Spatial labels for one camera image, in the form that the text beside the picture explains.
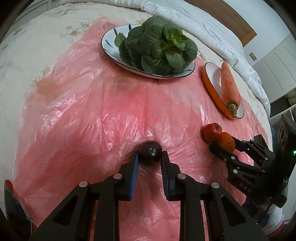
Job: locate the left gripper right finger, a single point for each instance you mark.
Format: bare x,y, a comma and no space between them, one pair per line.
207,211

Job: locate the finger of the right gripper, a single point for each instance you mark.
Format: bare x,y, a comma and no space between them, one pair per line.
233,163
257,150

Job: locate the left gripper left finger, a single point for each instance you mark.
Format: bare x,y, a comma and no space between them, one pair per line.
91,210

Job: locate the small orange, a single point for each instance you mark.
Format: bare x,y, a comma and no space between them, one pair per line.
226,142

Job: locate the red fruit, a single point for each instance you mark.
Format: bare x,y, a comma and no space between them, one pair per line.
211,132

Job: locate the dark plum pair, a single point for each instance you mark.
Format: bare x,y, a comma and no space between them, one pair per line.
149,153

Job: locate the black smartphone red case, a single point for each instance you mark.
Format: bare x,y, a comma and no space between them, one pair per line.
17,219

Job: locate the orange carrot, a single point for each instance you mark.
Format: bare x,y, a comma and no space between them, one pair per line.
230,95

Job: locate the orange rimmed white plate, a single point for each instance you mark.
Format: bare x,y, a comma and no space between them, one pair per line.
211,75

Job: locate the wooden headboard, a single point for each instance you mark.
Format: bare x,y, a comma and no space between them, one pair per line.
226,15

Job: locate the white duvet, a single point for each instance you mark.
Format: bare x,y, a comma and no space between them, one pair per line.
200,24

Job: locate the green leafy vegetable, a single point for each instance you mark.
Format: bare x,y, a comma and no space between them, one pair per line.
156,47

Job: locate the white patterned plate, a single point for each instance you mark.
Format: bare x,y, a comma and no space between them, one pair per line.
112,51

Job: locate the right wall socket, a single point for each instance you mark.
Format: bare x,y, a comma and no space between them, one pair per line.
253,57

